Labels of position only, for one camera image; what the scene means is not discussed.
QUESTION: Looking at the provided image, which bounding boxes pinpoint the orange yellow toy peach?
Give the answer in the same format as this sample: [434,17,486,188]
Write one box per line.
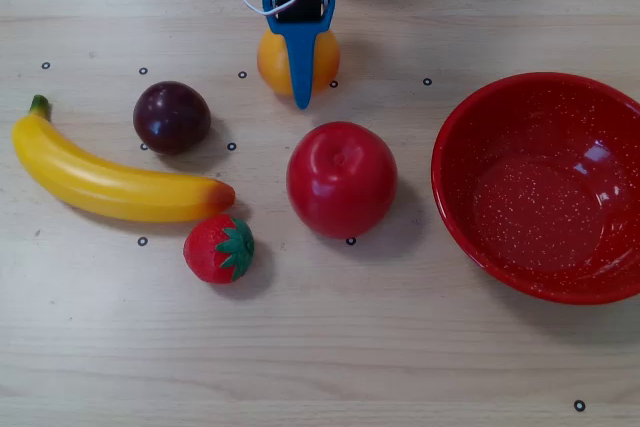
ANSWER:
[256,29,342,98]

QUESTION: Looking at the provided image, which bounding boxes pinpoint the red toy apple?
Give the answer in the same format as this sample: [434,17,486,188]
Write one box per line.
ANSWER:
[286,120,400,241]

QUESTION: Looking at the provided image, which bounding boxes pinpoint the yellow toy banana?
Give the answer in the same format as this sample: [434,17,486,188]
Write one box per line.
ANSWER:
[11,94,237,224]

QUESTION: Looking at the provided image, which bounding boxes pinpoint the red toy strawberry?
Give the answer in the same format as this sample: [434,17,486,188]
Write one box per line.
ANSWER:
[182,213,256,285]

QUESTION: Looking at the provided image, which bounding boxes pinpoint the red speckled bowl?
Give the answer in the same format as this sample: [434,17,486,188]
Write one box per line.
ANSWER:
[430,71,640,306]

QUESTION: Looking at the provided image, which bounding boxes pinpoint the dark purple toy plum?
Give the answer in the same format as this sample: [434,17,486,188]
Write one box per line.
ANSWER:
[132,80,212,156]

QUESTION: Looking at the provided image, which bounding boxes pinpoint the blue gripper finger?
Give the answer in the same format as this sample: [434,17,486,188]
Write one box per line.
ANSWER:
[280,32,325,111]

